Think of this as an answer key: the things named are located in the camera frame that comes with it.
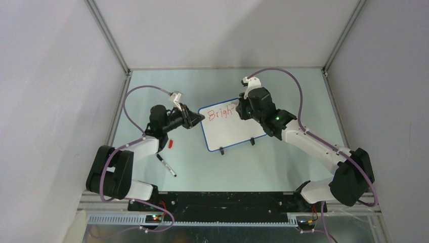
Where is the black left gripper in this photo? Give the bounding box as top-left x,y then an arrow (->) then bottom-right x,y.
162,103 -> 204,133

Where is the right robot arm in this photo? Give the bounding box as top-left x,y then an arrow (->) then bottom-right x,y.
236,88 -> 375,212

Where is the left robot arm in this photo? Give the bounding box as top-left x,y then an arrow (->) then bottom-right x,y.
85,103 -> 205,211

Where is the white blue-framed whiteboard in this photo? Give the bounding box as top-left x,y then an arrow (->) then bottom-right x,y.
198,98 -> 267,152

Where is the black whiteboard marker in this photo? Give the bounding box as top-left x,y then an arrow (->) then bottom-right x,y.
156,153 -> 177,177

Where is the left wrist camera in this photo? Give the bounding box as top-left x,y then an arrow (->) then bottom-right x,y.
168,91 -> 183,104

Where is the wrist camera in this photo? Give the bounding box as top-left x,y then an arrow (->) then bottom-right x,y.
241,77 -> 262,99
168,91 -> 183,104

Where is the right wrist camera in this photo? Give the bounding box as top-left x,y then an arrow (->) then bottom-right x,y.
241,77 -> 262,99

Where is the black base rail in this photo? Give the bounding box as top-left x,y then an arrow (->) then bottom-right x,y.
77,191 -> 383,228

